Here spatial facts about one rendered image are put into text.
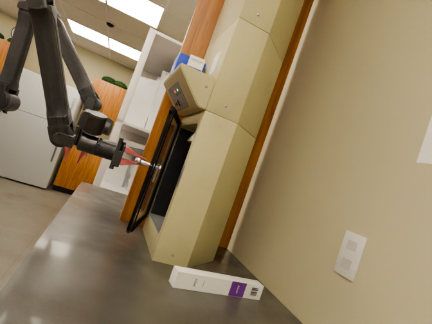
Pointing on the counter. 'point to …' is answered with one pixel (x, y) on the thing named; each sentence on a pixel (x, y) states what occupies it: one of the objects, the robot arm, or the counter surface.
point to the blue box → (180, 61)
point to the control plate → (177, 96)
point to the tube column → (263, 18)
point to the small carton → (196, 62)
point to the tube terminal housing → (217, 147)
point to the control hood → (191, 87)
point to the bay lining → (171, 173)
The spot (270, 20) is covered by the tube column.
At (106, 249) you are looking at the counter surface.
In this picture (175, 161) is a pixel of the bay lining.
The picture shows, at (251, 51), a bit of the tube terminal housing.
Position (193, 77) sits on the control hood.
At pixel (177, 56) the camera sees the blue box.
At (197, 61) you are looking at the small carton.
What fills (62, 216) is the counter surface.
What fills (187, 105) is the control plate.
